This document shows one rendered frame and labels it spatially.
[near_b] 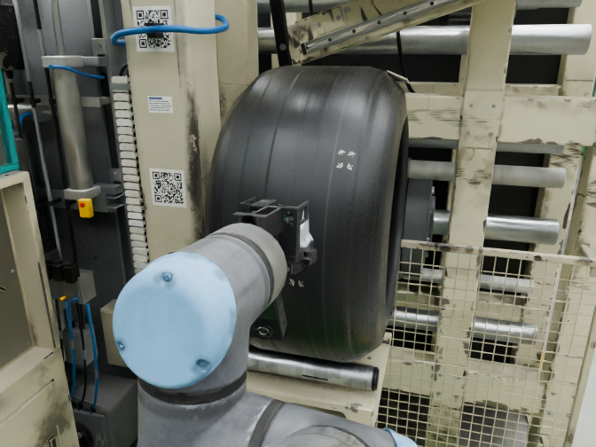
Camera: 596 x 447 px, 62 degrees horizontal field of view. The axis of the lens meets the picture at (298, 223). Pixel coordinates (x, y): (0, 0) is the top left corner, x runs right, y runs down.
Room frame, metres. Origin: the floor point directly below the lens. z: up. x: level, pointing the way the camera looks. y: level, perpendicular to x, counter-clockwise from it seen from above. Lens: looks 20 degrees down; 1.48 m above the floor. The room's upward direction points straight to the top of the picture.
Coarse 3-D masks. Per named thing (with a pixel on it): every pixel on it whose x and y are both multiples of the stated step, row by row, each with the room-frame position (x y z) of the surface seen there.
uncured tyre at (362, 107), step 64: (256, 128) 0.76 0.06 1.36; (320, 128) 0.74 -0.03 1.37; (384, 128) 0.75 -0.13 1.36; (256, 192) 0.70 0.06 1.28; (320, 192) 0.68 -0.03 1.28; (384, 192) 0.70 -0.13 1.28; (320, 256) 0.66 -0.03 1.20; (384, 256) 0.70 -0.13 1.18; (320, 320) 0.67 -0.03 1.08; (384, 320) 0.76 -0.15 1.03
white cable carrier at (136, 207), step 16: (112, 80) 0.98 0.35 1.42; (128, 80) 0.97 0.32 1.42; (128, 96) 0.97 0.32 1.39; (128, 112) 0.97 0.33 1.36; (128, 128) 0.97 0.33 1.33; (128, 144) 0.97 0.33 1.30; (128, 160) 0.97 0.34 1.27; (128, 176) 0.97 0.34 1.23; (128, 192) 0.97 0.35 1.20; (128, 208) 0.98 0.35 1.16; (144, 208) 0.98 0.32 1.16; (144, 224) 0.99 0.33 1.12; (144, 240) 0.97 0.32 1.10; (144, 256) 0.97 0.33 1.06
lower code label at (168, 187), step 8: (152, 176) 0.95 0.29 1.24; (160, 176) 0.94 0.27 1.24; (168, 176) 0.94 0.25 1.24; (176, 176) 0.93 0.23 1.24; (152, 184) 0.95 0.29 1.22; (160, 184) 0.94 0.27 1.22; (168, 184) 0.94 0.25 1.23; (176, 184) 0.93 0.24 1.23; (152, 192) 0.95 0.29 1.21; (160, 192) 0.94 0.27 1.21; (168, 192) 0.94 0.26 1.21; (176, 192) 0.93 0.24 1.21; (184, 192) 0.93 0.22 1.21; (160, 200) 0.94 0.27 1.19; (168, 200) 0.94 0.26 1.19; (176, 200) 0.93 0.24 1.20; (184, 200) 0.93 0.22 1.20
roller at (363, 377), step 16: (256, 352) 0.82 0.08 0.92; (272, 352) 0.82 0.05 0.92; (256, 368) 0.81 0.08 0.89; (272, 368) 0.80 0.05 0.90; (288, 368) 0.79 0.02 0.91; (304, 368) 0.78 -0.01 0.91; (320, 368) 0.78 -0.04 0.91; (336, 368) 0.77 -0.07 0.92; (352, 368) 0.77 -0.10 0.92; (368, 368) 0.77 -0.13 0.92; (336, 384) 0.77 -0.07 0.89; (352, 384) 0.76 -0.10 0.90; (368, 384) 0.75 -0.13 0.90
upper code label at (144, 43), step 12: (144, 12) 0.94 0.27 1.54; (156, 12) 0.93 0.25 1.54; (168, 12) 0.93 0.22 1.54; (144, 24) 0.94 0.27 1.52; (168, 24) 0.93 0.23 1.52; (144, 36) 0.94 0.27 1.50; (168, 36) 0.93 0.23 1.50; (144, 48) 0.94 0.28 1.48; (156, 48) 0.94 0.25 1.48; (168, 48) 0.93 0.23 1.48
